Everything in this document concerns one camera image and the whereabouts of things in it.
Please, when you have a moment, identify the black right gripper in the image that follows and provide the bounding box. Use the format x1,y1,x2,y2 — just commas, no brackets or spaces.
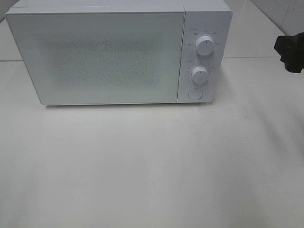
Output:
274,33,304,73

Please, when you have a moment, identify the white timer knob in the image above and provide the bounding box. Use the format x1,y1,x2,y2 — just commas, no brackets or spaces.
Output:
191,66,209,84

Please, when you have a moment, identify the round white door release button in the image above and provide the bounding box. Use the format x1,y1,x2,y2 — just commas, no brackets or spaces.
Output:
188,88,203,100

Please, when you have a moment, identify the white microwave door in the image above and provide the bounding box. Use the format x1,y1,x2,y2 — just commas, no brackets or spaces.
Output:
7,12,184,105

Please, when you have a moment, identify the upper white power knob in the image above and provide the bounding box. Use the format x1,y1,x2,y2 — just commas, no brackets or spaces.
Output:
195,34,215,56

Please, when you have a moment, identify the white microwave oven body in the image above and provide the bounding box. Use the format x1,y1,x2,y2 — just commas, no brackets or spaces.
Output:
5,0,232,105

